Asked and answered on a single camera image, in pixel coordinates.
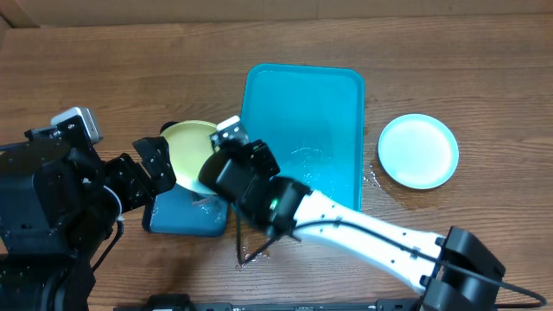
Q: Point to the large teal serving tray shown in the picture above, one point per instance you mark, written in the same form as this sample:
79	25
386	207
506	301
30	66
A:
312	119

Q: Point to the yellow plate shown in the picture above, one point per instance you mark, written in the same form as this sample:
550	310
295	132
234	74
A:
189	147

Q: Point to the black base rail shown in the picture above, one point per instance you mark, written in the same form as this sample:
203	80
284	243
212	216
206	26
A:
183	302

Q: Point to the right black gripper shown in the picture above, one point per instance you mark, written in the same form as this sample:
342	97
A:
265	151

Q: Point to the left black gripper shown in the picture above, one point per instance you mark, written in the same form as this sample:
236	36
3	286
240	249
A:
126	169

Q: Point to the small black water tray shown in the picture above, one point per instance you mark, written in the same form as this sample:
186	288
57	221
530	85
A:
182	212

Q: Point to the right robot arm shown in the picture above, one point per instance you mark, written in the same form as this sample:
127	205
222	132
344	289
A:
452	272

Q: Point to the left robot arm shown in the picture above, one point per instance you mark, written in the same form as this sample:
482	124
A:
59	203

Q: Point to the light blue plate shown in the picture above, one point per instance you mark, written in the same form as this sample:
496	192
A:
418	151

